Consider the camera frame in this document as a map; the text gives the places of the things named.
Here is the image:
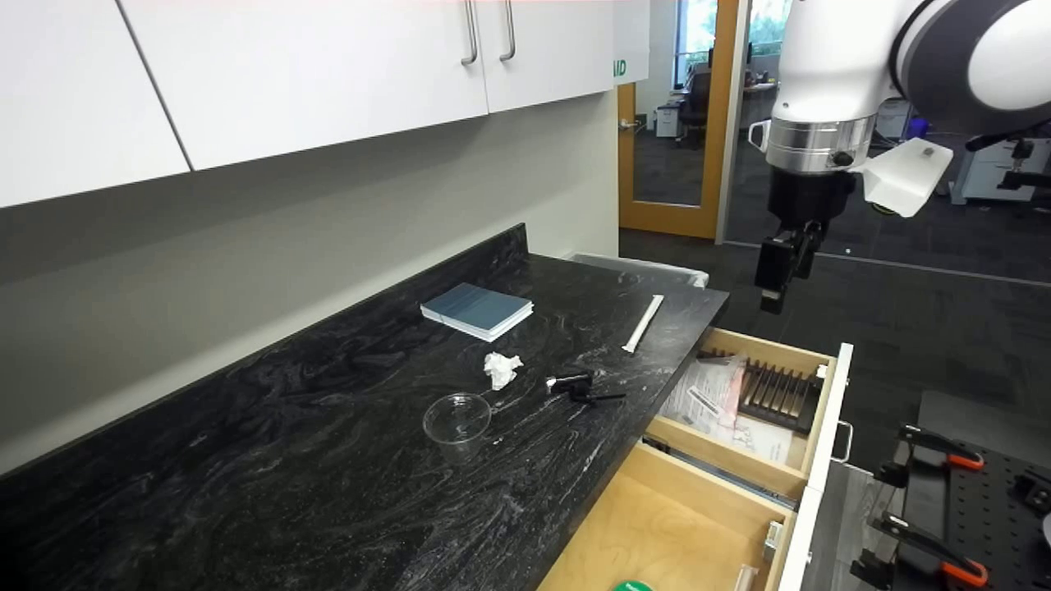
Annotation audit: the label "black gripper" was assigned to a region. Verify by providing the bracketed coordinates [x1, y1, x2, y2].
[755, 172, 853, 313]

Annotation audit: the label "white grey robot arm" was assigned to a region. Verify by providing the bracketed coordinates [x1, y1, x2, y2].
[750, 0, 1051, 313]

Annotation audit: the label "black slotted rack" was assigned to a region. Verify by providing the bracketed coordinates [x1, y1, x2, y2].
[738, 362, 825, 433]

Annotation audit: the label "white stick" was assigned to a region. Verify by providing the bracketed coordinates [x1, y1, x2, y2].
[622, 296, 665, 356]

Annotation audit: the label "clear plastic bag papers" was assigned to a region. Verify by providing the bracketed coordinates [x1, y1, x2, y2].
[662, 356, 793, 463]

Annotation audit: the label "grey white machine background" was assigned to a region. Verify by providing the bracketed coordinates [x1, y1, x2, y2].
[950, 139, 1051, 208]

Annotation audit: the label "upper orange black clamp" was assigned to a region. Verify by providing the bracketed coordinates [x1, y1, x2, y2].
[876, 422, 986, 490]

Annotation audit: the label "orange black clamp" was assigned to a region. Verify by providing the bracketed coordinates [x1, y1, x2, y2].
[850, 513, 993, 591]
[876, 422, 986, 490]

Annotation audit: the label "open wooden drawer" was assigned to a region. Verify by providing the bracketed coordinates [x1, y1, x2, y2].
[540, 329, 853, 591]

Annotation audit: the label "white upper cabinet right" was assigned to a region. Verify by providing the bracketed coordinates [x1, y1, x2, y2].
[475, 0, 651, 113]

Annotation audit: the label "white cabinet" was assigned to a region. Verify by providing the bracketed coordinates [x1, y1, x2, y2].
[119, 0, 488, 172]
[475, 0, 651, 113]
[0, 0, 191, 208]

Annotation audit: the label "crumpled white paper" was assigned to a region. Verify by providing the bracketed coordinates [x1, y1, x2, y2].
[483, 351, 521, 392]

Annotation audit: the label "blue sponge block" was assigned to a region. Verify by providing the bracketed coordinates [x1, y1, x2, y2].
[420, 283, 531, 341]

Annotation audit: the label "lower orange black clamp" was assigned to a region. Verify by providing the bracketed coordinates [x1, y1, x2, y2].
[850, 513, 993, 591]

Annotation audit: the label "black perforated board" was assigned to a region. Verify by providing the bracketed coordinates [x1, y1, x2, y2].
[898, 420, 1051, 591]

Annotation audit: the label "green round lid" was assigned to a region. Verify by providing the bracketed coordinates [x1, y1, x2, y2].
[612, 579, 653, 591]

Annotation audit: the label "clear glass dish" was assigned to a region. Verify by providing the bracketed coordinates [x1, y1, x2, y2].
[420, 392, 494, 446]

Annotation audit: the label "white upper cabinet middle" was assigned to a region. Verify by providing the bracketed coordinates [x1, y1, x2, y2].
[119, 0, 488, 172]

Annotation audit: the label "white upper cabinet left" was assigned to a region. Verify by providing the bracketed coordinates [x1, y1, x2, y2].
[0, 0, 191, 208]

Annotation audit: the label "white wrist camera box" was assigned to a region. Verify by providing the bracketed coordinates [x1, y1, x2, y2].
[864, 139, 953, 215]

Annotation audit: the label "wooden door frame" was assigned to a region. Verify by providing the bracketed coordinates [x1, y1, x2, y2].
[615, 0, 750, 242]

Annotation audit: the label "silver cabinet handle right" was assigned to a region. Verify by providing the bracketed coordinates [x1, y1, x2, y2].
[500, 0, 520, 61]

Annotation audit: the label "silver cabinet handle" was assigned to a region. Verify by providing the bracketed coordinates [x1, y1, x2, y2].
[459, 0, 479, 70]
[500, 0, 520, 61]

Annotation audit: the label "silver cabinet handle left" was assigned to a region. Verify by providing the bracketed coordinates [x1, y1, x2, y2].
[459, 0, 479, 70]

